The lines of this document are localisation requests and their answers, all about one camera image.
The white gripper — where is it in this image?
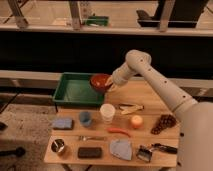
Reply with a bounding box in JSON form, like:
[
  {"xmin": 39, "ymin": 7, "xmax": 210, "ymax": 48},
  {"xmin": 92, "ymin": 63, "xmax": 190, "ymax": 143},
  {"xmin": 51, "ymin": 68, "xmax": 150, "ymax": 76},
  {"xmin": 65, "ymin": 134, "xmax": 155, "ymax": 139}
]
[{"xmin": 105, "ymin": 68, "xmax": 128, "ymax": 92}]

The red bowl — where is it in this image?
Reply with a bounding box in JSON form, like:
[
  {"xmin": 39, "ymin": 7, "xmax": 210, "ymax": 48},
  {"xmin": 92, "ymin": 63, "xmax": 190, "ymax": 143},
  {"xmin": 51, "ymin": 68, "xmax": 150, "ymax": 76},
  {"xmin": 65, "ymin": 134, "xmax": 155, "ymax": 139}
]
[{"xmin": 90, "ymin": 74, "xmax": 109, "ymax": 89}]

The purple bowl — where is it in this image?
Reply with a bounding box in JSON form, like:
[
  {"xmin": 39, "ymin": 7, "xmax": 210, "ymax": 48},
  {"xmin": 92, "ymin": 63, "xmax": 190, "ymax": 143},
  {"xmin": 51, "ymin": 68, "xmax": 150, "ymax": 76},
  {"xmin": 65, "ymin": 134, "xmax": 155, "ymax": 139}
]
[{"xmin": 91, "ymin": 84, "xmax": 107, "ymax": 94}]

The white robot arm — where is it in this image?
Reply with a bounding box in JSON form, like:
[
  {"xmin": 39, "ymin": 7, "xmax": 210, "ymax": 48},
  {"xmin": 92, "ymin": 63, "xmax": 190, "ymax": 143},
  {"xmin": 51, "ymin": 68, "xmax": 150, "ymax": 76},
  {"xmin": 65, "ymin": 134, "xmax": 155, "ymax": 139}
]
[{"xmin": 107, "ymin": 50, "xmax": 213, "ymax": 171}]

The green plastic tray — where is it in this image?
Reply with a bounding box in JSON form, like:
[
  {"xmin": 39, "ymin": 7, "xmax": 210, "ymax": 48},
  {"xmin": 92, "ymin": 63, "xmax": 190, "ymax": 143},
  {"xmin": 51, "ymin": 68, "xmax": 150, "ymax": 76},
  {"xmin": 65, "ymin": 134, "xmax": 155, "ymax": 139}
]
[{"xmin": 53, "ymin": 72, "xmax": 104, "ymax": 107}]

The peeled banana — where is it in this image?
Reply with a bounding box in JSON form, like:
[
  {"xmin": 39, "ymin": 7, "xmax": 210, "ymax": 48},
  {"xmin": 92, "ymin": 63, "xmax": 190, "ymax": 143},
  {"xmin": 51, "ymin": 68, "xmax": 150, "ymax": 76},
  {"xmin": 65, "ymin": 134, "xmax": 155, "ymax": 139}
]
[{"xmin": 119, "ymin": 104, "xmax": 144, "ymax": 115}]

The white paper cup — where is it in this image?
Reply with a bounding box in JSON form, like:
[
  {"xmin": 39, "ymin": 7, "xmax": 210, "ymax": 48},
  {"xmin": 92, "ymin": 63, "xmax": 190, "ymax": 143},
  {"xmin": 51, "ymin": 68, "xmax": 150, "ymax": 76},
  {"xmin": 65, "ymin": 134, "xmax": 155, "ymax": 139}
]
[{"xmin": 100, "ymin": 104, "xmax": 116, "ymax": 123}]

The orange round fruit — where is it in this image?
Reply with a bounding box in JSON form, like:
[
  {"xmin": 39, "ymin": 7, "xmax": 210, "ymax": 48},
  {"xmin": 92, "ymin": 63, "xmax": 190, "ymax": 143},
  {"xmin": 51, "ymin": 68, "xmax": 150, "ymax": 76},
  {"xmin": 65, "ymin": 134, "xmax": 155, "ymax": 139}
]
[{"xmin": 130, "ymin": 115, "xmax": 143, "ymax": 129}]

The blue plastic cup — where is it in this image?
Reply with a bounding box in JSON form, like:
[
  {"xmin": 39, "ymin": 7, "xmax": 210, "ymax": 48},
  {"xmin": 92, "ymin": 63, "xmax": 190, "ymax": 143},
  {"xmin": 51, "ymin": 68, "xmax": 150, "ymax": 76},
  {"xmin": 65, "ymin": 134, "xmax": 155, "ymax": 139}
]
[{"xmin": 79, "ymin": 111, "xmax": 92, "ymax": 127}]

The orange carrot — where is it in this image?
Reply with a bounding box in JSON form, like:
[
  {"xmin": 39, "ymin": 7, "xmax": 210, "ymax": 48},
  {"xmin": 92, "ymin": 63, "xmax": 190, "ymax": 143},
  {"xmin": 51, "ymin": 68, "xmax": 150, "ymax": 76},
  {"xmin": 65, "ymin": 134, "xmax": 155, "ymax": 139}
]
[{"xmin": 107, "ymin": 127, "xmax": 131, "ymax": 137}]

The green box on shelf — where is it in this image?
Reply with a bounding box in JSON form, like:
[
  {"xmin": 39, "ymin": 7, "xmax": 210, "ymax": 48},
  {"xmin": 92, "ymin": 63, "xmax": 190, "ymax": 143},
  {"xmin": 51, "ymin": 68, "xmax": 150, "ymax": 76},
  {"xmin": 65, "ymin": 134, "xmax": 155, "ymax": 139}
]
[{"xmin": 85, "ymin": 15, "xmax": 109, "ymax": 26}]

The purple grape bunch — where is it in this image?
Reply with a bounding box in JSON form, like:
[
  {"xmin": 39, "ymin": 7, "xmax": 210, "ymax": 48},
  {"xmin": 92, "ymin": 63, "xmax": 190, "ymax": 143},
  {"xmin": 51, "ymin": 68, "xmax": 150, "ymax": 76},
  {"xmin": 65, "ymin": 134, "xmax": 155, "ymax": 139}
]
[{"xmin": 151, "ymin": 114, "xmax": 177, "ymax": 135}]

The metal fork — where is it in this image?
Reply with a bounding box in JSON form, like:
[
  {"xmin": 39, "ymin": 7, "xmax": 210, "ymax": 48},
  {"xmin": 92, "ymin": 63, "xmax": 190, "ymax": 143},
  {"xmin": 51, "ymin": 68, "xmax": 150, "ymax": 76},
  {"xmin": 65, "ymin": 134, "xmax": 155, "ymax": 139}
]
[{"xmin": 78, "ymin": 136, "xmax": 106, "ymax": 141}]

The blue grey cloth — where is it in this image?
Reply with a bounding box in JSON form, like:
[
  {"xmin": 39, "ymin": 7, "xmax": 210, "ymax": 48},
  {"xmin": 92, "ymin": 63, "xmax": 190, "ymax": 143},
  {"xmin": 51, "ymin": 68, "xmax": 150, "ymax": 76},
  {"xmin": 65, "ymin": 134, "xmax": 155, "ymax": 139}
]
[{"xmin": 109, "ymin": 139, "xmax": 132, "ymax": 161}]

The blue sponge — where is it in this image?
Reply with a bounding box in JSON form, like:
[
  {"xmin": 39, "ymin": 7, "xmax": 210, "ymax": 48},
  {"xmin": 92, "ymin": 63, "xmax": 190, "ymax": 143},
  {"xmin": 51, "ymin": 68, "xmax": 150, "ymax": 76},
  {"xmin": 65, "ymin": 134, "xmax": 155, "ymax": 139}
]
[{"xmin": 52, "ymin": 118, "xmax": 73, "ymax": 130}]

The dark brown block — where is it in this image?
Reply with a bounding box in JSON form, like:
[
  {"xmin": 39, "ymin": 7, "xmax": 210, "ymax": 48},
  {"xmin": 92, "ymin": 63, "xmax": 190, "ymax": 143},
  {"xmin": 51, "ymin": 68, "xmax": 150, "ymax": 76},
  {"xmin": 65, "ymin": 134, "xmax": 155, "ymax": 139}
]
[{"xmin": 78, "ymin": 147, "xmax": 102, "ymax": 158}]

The black object on shelf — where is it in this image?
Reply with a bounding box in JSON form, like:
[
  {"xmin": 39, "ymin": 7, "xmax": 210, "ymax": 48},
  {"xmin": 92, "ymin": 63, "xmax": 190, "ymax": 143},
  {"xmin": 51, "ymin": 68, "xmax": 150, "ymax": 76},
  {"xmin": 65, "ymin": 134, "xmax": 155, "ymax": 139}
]
[{"xmin": 136, "ymin": 0, "xmax": 209, "ymax": 28}]

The small metal cup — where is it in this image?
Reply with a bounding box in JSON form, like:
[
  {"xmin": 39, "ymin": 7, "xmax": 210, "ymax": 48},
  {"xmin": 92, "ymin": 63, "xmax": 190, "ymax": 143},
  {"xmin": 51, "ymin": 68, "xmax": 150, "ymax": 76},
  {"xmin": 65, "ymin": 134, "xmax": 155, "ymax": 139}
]
[{"xmin": 51, "ymin": 139, "xmax": 65, "ymax": 155}]

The black handled tool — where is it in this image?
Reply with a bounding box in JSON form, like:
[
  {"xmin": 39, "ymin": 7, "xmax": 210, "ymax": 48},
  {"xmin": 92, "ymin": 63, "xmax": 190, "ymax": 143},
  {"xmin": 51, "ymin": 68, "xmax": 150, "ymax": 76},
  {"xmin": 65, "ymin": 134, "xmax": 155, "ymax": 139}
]
[{"xmin": 151, "ymin": 143, "xmax": 177, "ymax": 154}]

